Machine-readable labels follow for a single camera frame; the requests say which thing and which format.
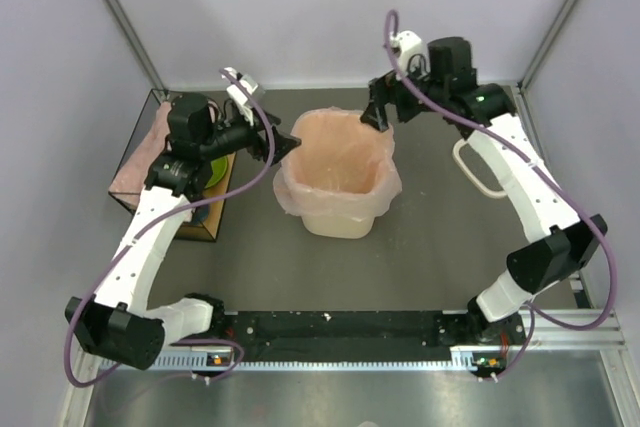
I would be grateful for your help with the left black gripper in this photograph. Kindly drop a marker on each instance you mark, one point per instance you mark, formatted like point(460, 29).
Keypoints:
point(257, 146)

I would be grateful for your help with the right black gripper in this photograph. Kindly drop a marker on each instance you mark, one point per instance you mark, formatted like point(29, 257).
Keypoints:
point(391, 91)

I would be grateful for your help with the pink plastic trash bag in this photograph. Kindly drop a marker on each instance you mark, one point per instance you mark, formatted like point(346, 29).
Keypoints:
point(340, 197)

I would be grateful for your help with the cream plastic trash bin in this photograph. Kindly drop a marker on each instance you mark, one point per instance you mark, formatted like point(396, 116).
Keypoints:
point(340, 177)

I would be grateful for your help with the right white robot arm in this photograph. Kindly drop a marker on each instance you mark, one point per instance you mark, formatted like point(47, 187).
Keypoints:
point(441, 74)

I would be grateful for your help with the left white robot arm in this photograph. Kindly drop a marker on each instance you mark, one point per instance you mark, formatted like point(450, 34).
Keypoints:
point(115, 322)

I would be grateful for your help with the green roll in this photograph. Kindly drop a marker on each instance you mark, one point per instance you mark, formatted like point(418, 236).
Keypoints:
point(219, 168)

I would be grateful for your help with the blue roll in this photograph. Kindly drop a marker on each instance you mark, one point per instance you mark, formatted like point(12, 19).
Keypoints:
point(200, 214)

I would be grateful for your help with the pink folded bag stack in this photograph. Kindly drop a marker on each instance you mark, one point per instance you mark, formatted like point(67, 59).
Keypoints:
point(146, 143)

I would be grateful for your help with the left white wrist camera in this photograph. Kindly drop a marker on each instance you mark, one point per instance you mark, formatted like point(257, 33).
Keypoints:
point(239, 84)

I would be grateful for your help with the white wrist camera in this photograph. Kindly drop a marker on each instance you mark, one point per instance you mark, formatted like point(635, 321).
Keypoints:
point(409, 50)
point(239, 84)

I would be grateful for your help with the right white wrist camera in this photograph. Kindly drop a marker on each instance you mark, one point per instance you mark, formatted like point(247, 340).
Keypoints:
point(409, 50)

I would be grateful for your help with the black wire frame box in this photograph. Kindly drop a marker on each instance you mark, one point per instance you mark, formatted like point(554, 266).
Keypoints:
point(208, 230)

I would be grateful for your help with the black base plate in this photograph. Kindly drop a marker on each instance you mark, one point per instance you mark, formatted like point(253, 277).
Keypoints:
point(432, 327)

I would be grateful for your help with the grey slotted cable duct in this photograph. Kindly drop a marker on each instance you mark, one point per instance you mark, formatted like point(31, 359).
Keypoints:
point(218, 360)

